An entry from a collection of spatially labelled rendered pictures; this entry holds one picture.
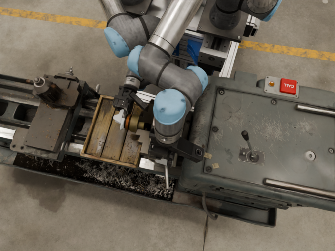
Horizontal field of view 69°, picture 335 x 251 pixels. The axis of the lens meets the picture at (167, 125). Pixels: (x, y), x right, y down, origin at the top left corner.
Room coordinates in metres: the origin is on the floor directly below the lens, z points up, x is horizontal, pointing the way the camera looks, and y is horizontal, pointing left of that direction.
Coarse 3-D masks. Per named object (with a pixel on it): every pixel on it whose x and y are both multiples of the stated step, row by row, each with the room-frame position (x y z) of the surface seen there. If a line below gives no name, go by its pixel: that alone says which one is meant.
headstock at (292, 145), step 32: (224, 96) 0.40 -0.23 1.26; (256, 96) 0.39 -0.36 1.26; (320, 96) 0.38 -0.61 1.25; (192, 128) 0.29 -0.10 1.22; (224, 128) 0.27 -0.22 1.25; (256, 128) 0.26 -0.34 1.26; (288, 128) 0.25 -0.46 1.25; (320, 128) 0.25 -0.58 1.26; (224, 160) 0.15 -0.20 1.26; (288, 160) 0.13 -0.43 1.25; (320, 160) 0.13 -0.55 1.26; (256, 192) 0.03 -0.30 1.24; (288, 192) 0.02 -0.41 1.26
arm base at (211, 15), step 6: (216, 6) 0.86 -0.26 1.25; (210, 12) 0.88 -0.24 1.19; (216, 12) 0.85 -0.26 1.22; (222, 12) 0.82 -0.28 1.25; (228, 12) 0.81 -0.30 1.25; (234, 12) 0.82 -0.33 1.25; (240, 12) 0.85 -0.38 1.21; (210, 18) 0.85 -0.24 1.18; (216, 18) 0.83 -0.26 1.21; (222, 18) 0.81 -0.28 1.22; (228, 18) 0.81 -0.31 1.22; (234, 18) 0.82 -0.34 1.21; (216, 24) 0.82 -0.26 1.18; (222, 24) 0.80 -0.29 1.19; (228, 24) 0.80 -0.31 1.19; (234, 24) 0.81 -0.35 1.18
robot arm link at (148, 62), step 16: (176, 0) 0.50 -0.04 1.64; (192, 0) 0.50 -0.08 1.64; (176, 16) 0.46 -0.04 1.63; (192, 16) 0.48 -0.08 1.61; (160, 32) 0.43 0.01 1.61; (176, 32) 0.43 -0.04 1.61; (144, 48) 0.40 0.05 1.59; (160, 48) 0.39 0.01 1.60; (128, 64) 0.37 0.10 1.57; (144, 64) 0.35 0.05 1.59; (160, 64) 0.35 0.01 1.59
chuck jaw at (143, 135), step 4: (136, 132) 0.32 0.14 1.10; (140, 132) 0.32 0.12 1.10; (144, 132) 0.32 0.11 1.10; (148, 132) 0.31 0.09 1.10; (136, 136) 0.31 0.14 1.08; (140, 136) 0.30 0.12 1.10; (144, 136) 0.30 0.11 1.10; (148, 136) 0.30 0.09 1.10; (140, 140) 0.28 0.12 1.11; (144, 140) 0.28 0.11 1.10; (148, 140) 0.28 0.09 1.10; (140, 144) 0.27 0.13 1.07; (144, 144) 0.26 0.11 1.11; (148, 144) 0.26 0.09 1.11; (144, 148) 0.24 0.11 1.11; (140, 152) 0.22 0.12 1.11; (144, 152) 0.22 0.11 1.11; (152, 160) 0.19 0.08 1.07
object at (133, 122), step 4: (128, 116) 0.39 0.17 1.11; (132, 116) 0.39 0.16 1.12; (136, 116) 0.39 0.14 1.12; (124, 120) 0.37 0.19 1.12; (128, 120) 0.37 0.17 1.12; (132, 120) 0.37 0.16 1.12; (136, 120) 0.37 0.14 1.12; (124, 124) 0.36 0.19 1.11; (128, 124) 0.36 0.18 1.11; (132, 124) 0.35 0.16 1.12; (136, 124) 0.35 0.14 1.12; (140, 124) 0.35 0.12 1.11; (144, 124) 0.35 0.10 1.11; (124, 128) 0.35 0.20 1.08; (128, 128) 0.34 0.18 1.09; (132, 128) 0.34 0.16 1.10; (136, 128) 0.33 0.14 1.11; (140, 128) 0.34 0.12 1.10; (144, 128) 0.35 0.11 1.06
